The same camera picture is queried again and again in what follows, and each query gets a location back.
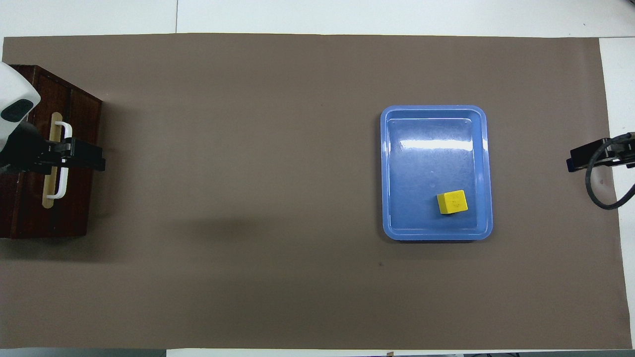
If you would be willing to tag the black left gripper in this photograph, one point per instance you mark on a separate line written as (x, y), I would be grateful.
(27, 153)

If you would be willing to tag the blue plastic tray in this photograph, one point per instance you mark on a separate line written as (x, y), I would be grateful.
(426, 173)

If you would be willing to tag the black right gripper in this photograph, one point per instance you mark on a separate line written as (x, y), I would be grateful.
(624, 156)

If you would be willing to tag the yellow block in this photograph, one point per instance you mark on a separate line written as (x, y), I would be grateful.
(452, 202)

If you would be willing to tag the brown table mat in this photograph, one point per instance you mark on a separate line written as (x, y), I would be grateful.
(248, 148)

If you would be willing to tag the dark wooden cabinet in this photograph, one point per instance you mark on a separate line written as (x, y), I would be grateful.
(83, 198)

